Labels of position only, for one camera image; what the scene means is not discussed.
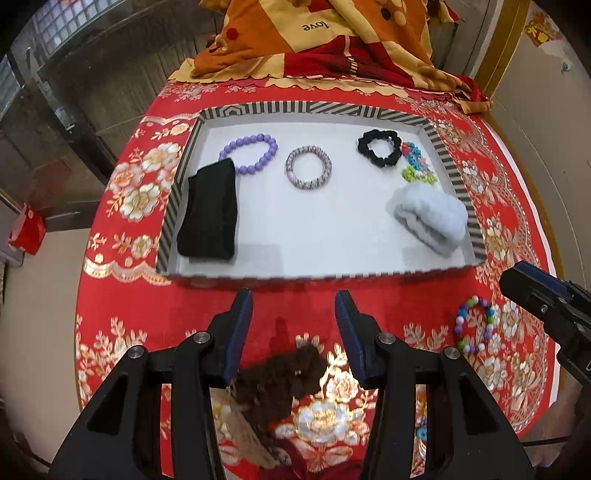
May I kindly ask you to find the beige woven hair accessory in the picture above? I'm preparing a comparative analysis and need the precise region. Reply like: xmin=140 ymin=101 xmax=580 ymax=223
xmin=217 ymin=392 xmax=294 ymax=469

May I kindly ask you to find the wooden door frame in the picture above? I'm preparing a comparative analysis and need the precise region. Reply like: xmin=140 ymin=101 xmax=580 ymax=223
xmin=475 ymin=0 xmax=532 ymax=93

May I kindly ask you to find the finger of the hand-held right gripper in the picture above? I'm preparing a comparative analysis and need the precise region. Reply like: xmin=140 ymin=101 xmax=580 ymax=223
xmin=501 ymin=261 xmax=591 ymax=376

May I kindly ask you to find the multicolour bead bracelet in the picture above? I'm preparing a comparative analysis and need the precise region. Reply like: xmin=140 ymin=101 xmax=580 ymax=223
xmin=454 ymin=296 xmax=497 ymax=355

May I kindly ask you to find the grey slatted panel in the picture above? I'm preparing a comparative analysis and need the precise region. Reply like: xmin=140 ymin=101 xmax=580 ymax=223
xmin=431 ymin=18 xmax=462 ymax=70

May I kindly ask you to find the pink patterned hair tie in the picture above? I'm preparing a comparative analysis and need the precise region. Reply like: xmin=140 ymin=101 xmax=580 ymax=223
xmin=285 ymin=145 xmax=332 ymax=189

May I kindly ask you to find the white fluffy headband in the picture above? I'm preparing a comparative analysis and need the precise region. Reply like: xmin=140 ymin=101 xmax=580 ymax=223
xmin=385 ymin=185 xmax=468 ymax=257

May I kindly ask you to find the brown fluffy scrunchie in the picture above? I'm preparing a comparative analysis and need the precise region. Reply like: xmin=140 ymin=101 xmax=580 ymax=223
xmin=231 ymin=344 xmax=328 ymax=457

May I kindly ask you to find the dark glass cabinet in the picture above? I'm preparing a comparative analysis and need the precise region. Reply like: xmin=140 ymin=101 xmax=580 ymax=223
xmin=7 ymin=0 xmax=201 ymax=160

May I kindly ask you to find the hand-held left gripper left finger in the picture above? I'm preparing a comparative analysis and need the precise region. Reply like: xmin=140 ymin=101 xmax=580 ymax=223
xmin=48 ymin=288 xmax=254 ymax=480

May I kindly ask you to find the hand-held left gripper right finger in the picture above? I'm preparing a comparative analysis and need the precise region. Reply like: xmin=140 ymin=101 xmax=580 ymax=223
xmin=335 ymin=290 xmax=536 ymax=480

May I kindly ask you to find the striped rim white tray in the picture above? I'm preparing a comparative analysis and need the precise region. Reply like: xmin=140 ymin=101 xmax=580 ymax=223
xmin=154 ymin=100 xmax=488 ymax=280

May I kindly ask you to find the glass block window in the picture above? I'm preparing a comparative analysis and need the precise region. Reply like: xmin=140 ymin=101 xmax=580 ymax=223
xmin=0 ymin=0 xmax=70 ymax=107

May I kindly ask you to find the black knit headband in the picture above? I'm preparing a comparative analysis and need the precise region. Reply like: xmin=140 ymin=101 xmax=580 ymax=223
xmin=177 ymin=158 xmax=240 ymax=263

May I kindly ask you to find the red paper bag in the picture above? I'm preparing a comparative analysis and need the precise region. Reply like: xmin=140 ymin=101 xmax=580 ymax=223
xmin=7 ymin=203 xmax=47 ymax=257

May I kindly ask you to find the orange red floral blanket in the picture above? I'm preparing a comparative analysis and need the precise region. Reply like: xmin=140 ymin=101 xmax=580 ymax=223
xmin=173 ymin=0 xmax=494 ymax=114

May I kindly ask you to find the red gold floral tablecloth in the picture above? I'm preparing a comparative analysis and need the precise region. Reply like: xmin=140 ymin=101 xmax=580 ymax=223
xmin=74 ymin=78 xmax=561 ymax=480

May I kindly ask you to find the colourful flower bracelet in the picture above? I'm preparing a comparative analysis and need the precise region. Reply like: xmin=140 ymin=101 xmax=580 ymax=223
xmin=399 ymin=142 xmax=437 ymax=185

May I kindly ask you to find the red wall decoration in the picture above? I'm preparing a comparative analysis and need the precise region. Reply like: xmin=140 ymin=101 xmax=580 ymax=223
xmin=524 ymin=11 xmax=559 ymax=47

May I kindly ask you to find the purple bead bracelet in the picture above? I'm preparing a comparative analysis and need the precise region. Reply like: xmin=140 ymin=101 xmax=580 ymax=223
xmin=219 ymin=133 xmax=279 ymax=176

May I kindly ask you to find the black scrunchie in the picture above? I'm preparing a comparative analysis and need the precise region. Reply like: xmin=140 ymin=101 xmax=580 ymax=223
xmin=357 ymin=129 xmax=403 ymax=168

